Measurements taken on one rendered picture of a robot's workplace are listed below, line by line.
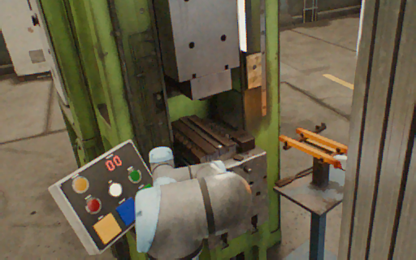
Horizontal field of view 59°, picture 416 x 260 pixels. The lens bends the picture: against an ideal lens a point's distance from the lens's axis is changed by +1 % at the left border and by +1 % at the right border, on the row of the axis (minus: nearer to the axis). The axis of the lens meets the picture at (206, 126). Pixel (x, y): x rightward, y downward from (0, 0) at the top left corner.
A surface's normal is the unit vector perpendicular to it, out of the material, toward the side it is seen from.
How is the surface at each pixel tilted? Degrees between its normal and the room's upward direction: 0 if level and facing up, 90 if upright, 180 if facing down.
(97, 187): 60
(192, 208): 48
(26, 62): 90
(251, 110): 90
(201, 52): 90
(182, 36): 90
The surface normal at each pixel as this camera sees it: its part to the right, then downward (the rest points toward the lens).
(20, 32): 0.29, 0.41
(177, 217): 0.12, -0.10
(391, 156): -0.99, 0.11
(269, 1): 0.49, 0.36
